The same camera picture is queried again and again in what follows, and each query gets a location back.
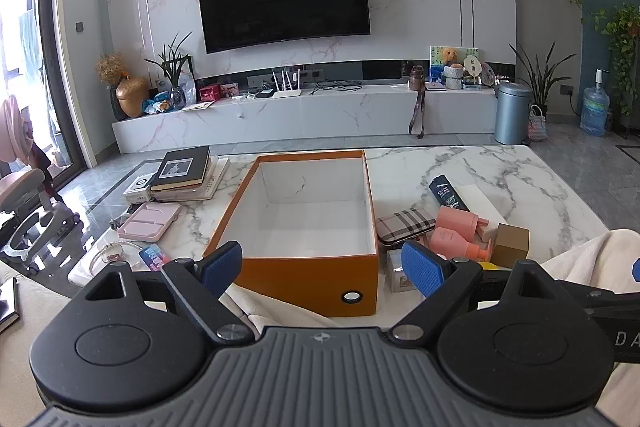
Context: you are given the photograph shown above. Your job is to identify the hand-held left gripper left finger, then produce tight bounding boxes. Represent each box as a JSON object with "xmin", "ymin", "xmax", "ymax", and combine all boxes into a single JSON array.
[{"xmin": 82, "ymin": 241, "xmax": 256, "ymax": 346}]

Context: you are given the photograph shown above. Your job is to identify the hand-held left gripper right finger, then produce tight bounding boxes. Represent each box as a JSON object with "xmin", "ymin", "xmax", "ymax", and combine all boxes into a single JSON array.
[{"xmin": 388, "ymin": 239, "xmax": 571, "ymax": 344}]

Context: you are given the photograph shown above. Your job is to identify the small picture-printed box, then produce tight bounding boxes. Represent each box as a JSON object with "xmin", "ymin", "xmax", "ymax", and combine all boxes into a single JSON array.
[{"xmin": 387, "ymin": 251, "xmax": 419, "ymax": 293}]

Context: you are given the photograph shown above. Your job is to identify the pink pump bottle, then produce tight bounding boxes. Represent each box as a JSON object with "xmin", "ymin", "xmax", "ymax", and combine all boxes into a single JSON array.
[
  {"xmin": 436, "ymin": 205, "xmax": 491, "ymax": 234},
  {"xmin": 430, "ymin": 227, "xmax": 496, "ymax": 262}
]

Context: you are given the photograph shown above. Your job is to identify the plaid zip case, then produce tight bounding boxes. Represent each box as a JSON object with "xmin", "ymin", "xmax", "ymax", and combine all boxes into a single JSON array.
[{"xmin": 376, "ymin": 208, "xmax": 437, "ymax": 246}]

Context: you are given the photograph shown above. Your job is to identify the black shampoo bottle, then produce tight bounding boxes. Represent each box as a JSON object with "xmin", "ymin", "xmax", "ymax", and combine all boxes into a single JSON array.
[{"xmin": 429, "ymin": 175, "xmax": 472, "ymax": 212}]

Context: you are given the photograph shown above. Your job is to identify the orange cardboard box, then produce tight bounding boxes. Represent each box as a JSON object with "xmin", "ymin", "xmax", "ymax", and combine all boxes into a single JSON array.
[{"xmin": 202, "ymin": 150, "xmax": 379, "ymax": 317}]

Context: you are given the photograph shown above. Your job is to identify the white rectangular box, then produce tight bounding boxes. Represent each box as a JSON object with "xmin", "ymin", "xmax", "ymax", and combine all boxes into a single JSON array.
[{"xmin": 456, "ymin": 184, "xmax": 509, "ymax": 228}]

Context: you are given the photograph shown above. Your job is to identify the cream blanket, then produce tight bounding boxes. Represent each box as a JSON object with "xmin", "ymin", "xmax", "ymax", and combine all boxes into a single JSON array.
[{"xmin": 227, "ymin": 229, "xmax": 640, "ymax": 413}]

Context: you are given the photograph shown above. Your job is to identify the pink flat case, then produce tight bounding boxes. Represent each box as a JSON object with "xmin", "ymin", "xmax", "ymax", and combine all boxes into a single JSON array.
[{"xmin": 117, "ymin": 202, "xmax": 181, "ymax": 242}]

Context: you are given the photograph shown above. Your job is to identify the stack of white books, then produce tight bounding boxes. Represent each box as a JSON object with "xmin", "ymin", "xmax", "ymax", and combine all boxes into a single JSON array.
[{"xmin": 150, "ymin": 155, "xmax": 231, "ymax": 202}]

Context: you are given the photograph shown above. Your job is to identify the small brown cardboard box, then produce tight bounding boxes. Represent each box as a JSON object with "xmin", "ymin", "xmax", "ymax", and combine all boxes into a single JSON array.
[{"xmin": 492, "ymin": 223, "xmax": 531, "ymax": 269}]

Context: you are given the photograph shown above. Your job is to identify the black hardcover book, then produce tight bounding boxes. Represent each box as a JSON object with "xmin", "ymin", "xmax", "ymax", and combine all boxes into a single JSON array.
[{"xmin": 150, "ymin": 145, "xmax": 211, "ymax": 192}]

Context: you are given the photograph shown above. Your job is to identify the blue water jug with pump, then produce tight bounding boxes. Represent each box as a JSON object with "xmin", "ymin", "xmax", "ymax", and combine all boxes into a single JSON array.
[{"xmin": 580, "ymin": 69, "xmax": 612, "ymax": 136}]

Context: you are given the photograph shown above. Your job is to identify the small woven basket bag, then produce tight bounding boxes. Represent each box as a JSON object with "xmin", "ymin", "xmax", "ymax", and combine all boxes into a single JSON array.
[{"xmin": 527, "ymin": 104, "xmax": 549, "ymax": 142}]

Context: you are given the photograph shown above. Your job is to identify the blue snack bags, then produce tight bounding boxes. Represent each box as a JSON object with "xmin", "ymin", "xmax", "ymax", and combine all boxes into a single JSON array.
[{"xmin": 142, "ymin": 92, "xmax": 174, "ymax": 115}]

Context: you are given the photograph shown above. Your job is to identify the white marble television cabinet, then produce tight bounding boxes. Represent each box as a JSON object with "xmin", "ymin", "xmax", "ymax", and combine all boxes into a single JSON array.
[{"xmin": 111, "ymin": 79, "xmax": 516, "ymax": 154}]

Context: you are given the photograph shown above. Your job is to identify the grey metal trash can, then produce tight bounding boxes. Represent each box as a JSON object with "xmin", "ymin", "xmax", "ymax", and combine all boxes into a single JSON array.
[{"xmin": 494, "ymin": 82, "xmax": 534, "ymax": 146}]

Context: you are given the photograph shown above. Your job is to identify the white router with antennas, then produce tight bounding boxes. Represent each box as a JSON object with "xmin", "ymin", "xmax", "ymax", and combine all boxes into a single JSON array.
[{"xmin": 271, "ymin": 68, "xmax": 302, "ymax": 99}]

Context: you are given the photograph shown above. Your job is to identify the gold round vase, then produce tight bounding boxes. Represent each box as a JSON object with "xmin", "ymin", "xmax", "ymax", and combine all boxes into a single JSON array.
[{"xmin": 116, "ymin": 76, "xmax": 150, "ymax": 118}]

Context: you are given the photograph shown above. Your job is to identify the green plant in glass vase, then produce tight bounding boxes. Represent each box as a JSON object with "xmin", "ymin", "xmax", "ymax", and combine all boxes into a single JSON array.
[{"xmin": 145, "ymin": 32, "xmax": 194, "ymax": 110}]

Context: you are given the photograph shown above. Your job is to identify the pink and grey chair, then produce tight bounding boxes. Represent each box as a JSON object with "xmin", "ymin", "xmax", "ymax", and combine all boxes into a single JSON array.
[{"xmin": 0, "ymin": 97, "xmax": 84, "ymax": 274}]

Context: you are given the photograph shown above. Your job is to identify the teddy bear picture board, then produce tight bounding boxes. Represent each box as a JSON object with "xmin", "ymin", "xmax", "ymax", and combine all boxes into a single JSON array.
[{"xmin": 429, "ymin": 45, "xmax": 481, "ymax": 86}]

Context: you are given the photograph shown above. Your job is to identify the long-leaf floor plant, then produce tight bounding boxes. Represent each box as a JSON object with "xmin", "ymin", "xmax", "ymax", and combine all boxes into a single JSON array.
[{"xmin": 507, "ymin": 41, "xmax": 577, "ymax": 118}]

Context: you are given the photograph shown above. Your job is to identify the dried yellow flowers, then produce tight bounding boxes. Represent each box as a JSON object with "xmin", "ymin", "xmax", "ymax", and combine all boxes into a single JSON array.
[{"xmin": 96, "ymin": 53, "xmax": 126, "ymax": 86}]

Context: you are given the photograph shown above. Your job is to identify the trailing green potted plant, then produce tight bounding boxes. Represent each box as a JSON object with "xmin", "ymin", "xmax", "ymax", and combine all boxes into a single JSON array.
[{"xmin": 582, "ymin": 4, "xmax": 640, "ymax": 115}]

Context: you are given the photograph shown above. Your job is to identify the white tray with pearl bracelet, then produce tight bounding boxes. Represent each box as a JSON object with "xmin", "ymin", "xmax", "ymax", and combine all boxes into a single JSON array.
[{"xmin": 67, "ymin": 239, "xmax": 168, "ymax": 289}]

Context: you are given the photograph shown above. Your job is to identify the brown bottle with strap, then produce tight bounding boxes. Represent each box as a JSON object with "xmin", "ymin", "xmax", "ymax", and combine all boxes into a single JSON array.
[{"xmin": 407, "ymin": 64, "xmax": 427, "ymax": 139}]

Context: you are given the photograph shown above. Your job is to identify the black cables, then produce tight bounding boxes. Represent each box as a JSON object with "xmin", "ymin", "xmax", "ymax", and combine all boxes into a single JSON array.
[{"xmin": 300, "ymin": 78, "xmax": 362, "ymax": 96}]

